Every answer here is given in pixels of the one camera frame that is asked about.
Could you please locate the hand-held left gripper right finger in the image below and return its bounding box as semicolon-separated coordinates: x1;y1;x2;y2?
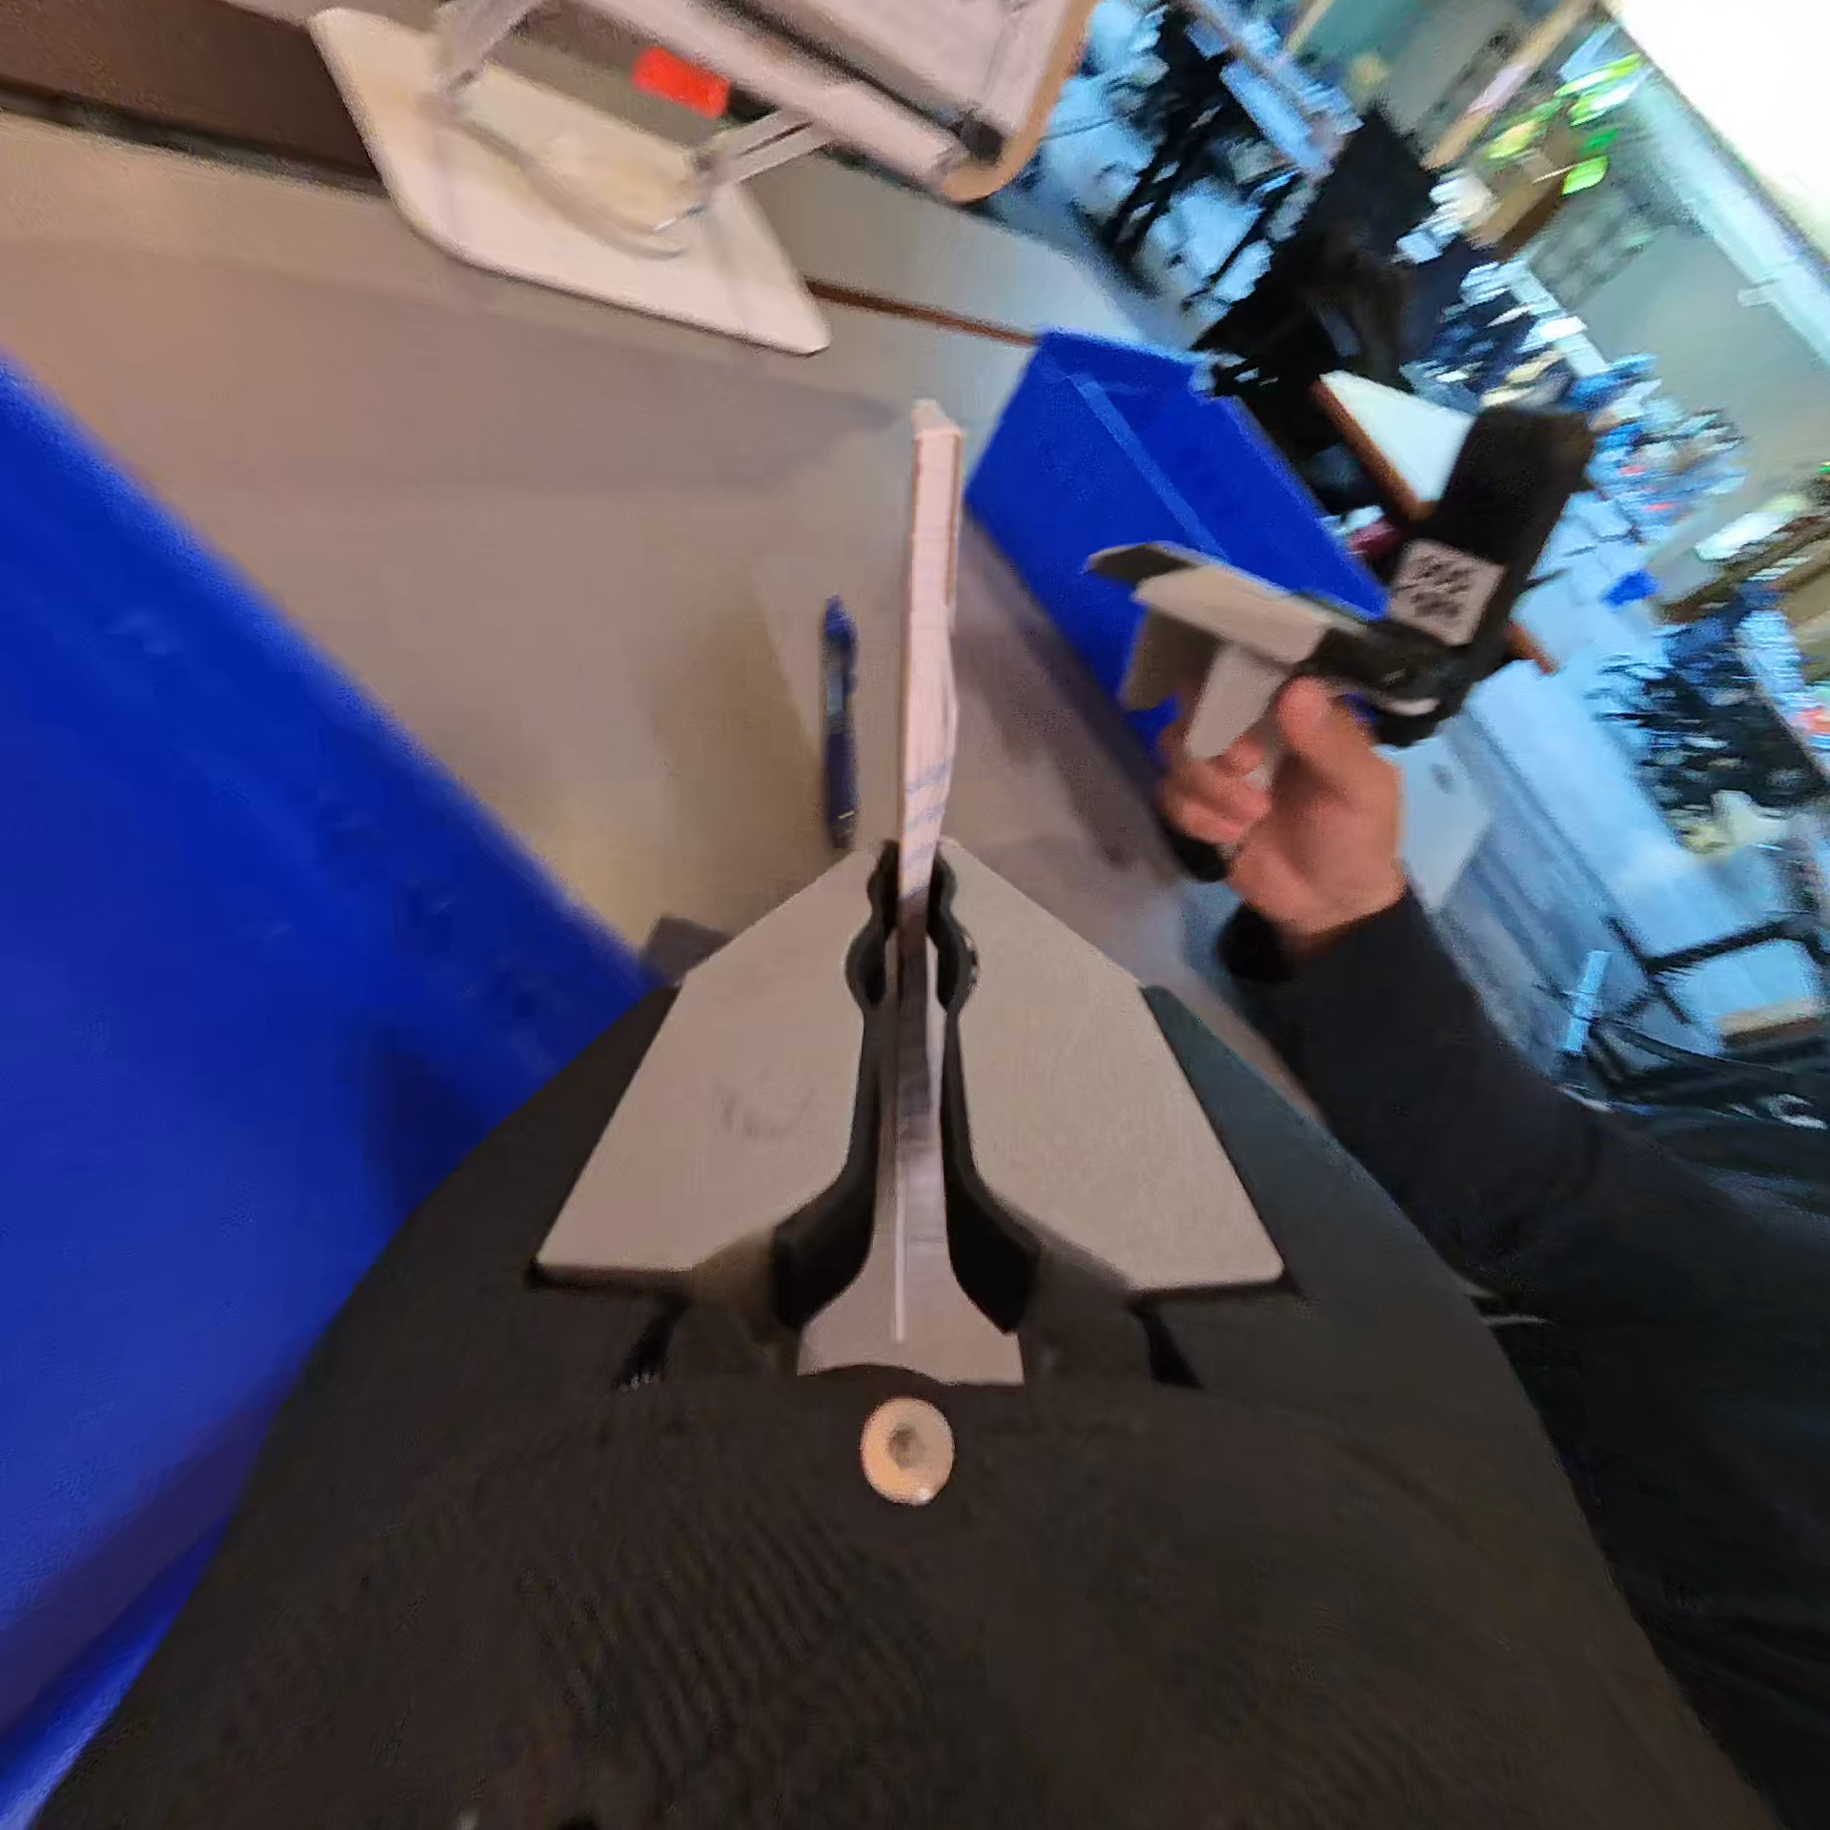
931;842;1287;1330

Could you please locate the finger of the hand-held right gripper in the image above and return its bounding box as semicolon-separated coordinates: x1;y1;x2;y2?
1082;541;1373;713
1180;646;1285;764

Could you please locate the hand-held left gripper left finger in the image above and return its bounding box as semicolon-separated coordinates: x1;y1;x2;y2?
534;842;902;1330

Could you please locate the white lined notepad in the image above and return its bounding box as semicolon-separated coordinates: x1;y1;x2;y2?
892;400;963;1346

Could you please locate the blue pen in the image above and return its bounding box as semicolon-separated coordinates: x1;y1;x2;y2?
819;594;863;850

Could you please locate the blue plastic bin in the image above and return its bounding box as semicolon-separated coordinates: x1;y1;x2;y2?
0;358;667;1830
965;331;1391;751

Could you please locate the person's right forearm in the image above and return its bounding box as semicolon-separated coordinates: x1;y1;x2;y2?
1215;886;1830;1830

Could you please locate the grey desk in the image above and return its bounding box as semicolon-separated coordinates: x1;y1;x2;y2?
0;114;1375;1117

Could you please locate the person's right hand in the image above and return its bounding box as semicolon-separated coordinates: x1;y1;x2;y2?
1155;678;1413;956

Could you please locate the white document stand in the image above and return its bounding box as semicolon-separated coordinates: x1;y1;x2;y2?
306;0;1102;359

